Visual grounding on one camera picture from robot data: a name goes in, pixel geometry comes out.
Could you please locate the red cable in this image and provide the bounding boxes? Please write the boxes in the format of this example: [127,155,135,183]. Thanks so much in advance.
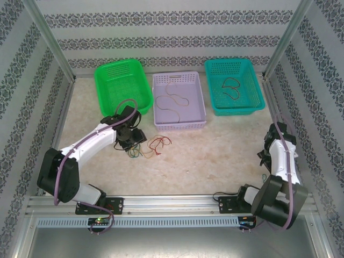
[148,136,173,156]

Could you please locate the tan cable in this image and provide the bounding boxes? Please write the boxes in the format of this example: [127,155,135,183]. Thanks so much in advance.
[155,80,190,124]

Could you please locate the brown cable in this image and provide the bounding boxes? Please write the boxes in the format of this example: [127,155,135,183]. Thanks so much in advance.
[221,77,241,101]

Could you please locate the green plastic basket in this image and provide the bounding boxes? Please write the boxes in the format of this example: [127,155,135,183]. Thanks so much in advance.
[94,58,154,117]

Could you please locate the teal plastic basket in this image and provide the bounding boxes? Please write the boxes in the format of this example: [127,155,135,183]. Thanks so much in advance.
[204,58,266,117]

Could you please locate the lavender plastic basket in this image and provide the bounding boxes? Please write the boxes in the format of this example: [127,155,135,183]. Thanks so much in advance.
[152,71,208,132]

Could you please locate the grey metal panel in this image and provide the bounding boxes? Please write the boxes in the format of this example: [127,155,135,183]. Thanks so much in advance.
[16,212,334,258]

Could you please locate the aluminium side rail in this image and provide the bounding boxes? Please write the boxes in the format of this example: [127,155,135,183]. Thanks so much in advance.
[37,77,77,197]
[264,75,306,194]

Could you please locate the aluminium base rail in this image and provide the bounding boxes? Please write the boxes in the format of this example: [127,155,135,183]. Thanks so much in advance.
[26,195,315,216]

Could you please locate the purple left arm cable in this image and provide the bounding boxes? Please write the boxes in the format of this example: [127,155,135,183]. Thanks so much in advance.
[53,98,138,235]

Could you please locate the aluminium frame post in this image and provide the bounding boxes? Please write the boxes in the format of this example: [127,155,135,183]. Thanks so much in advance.
[262,0,316,81]
[23,0,77,81]

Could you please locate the slotted grey cable duct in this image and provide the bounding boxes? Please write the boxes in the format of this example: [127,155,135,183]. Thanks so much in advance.
[36,217,241,228]

